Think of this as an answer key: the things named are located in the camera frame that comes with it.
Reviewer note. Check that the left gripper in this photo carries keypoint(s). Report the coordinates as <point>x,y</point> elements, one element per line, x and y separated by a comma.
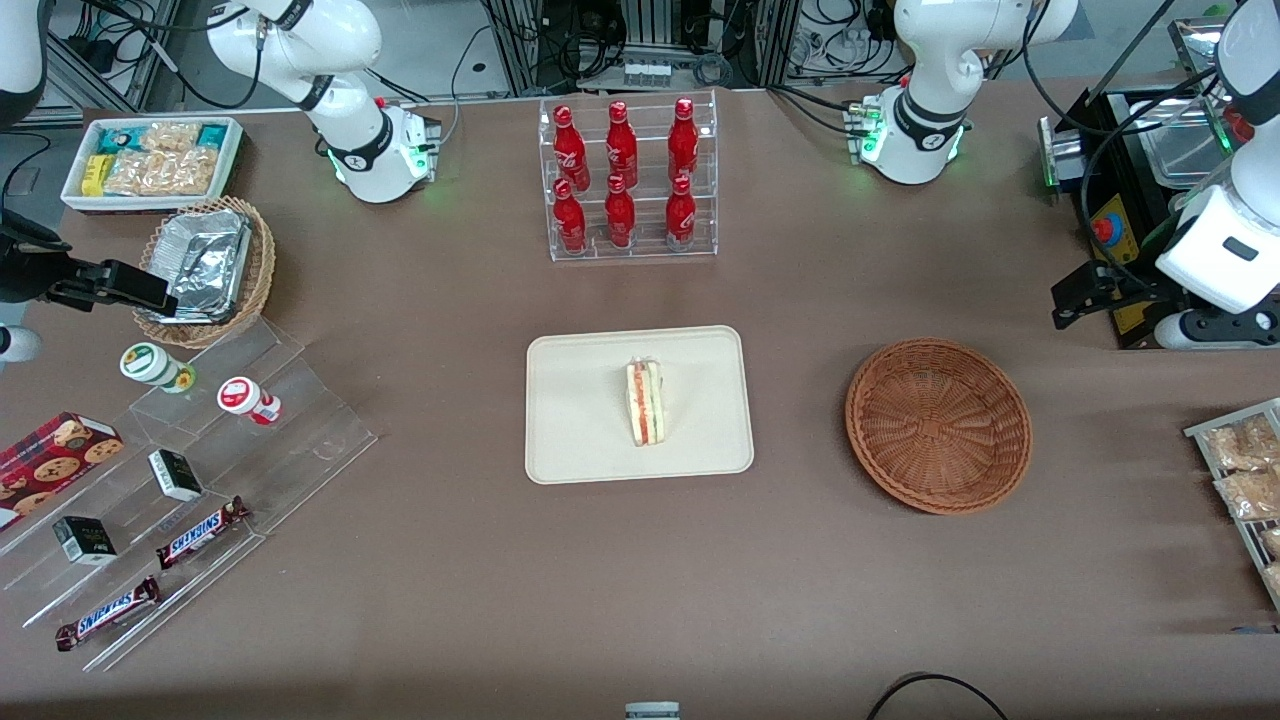
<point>1128,287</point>

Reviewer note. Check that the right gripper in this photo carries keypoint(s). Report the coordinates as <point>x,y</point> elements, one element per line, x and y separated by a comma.
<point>22,272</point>

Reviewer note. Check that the triangular sandwich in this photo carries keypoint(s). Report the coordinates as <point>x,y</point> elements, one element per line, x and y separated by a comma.
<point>645,405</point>

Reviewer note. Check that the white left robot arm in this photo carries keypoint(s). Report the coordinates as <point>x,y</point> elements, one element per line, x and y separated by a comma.
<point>915,110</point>

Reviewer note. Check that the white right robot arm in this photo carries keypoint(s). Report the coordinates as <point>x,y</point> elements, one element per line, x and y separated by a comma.
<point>370,150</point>

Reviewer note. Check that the tan wicker basket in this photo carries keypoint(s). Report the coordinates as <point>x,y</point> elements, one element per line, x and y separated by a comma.
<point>262,270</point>

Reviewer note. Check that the brown round wicker basket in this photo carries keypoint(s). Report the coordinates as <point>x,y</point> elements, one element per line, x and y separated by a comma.
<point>940,440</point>

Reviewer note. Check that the tray of packaged snacks right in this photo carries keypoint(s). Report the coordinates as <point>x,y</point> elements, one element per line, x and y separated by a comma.
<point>1240,540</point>

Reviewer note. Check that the beige plastic tray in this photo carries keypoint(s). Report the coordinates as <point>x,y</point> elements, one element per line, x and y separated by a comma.
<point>580,420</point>

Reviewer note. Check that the black hot food warmer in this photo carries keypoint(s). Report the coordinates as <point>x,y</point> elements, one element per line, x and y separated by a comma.
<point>1140,338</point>

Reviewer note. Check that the green lid yogurt cup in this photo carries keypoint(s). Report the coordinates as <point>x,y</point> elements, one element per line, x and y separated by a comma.
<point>145,362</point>

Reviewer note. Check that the white rectangular snack bin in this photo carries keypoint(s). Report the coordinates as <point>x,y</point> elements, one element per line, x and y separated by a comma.
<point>150,204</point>

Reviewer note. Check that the aluminium foil container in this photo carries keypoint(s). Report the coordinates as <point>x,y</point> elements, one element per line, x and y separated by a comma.
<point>200,260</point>

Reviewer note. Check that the yellow snack packet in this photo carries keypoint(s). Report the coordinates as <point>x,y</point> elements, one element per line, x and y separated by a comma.
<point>96,173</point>

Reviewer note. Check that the clear bag of crackers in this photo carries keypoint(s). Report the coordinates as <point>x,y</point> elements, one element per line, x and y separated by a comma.
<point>170,138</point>
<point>165,173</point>

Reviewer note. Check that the silver metal side box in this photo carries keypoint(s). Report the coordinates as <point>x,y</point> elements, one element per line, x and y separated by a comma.
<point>1062,155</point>

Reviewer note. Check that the teal snack packet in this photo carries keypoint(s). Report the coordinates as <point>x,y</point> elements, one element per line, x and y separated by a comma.
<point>120,138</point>
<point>213,135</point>

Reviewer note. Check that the stainless steel pan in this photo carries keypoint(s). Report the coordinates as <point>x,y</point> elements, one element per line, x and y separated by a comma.
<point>1170,150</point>

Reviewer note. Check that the red lid yogurt cup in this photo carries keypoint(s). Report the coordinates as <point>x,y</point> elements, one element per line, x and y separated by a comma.
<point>238,394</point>

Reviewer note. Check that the red cookie box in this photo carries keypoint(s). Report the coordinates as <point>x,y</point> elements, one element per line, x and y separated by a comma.
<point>50,460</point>

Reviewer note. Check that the small black carton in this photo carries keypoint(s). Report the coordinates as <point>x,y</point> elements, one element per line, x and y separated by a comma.
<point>85,540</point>
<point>175,475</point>

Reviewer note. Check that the clear bag of fried snack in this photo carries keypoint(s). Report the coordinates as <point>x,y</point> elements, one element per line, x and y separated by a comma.
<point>1272,542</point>
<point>1250,495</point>
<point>1245,445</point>
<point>1274,580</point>

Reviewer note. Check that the clear acrylic stepped stand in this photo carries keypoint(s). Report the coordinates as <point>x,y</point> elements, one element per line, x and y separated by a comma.
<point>300,440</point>

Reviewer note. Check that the Snickers chocolate bar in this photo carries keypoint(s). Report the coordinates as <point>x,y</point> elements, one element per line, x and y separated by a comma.
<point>108,613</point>
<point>200,533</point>

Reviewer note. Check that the red cola bottle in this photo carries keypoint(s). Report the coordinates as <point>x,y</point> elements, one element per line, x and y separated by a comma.
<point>570,225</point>
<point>620,215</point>
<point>570,150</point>
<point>681,215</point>
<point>621,150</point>
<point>683,145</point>

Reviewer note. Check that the clear acrylic bottle rack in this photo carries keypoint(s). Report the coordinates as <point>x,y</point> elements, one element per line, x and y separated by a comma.
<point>650,252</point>

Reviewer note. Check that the white power strip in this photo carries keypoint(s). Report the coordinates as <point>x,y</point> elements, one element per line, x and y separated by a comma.
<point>648,72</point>

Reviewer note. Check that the grey metal object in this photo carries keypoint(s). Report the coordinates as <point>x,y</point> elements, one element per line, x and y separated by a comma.
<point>652,712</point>

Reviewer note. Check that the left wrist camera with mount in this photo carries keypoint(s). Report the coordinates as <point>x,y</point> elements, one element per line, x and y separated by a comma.
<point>1185,332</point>

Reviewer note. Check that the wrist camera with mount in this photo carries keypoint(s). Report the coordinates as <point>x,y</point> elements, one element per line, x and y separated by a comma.
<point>18,345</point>
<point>1185,332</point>

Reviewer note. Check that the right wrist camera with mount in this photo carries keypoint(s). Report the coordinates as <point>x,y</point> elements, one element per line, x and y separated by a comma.
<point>18,345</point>

